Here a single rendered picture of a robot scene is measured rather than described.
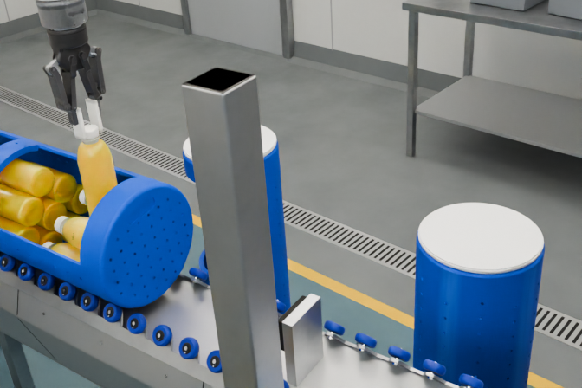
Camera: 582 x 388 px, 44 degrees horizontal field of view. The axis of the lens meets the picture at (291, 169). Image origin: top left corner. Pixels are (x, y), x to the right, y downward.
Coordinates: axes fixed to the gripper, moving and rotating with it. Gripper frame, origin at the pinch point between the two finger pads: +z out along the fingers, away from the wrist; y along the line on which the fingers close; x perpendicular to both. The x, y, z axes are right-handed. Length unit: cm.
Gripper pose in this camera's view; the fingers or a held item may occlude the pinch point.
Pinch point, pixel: (86, 119)
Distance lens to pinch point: 157.3
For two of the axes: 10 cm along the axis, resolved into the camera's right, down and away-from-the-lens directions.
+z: 0.6, 8.8, 4.8
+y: 5.6, -4.3, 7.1
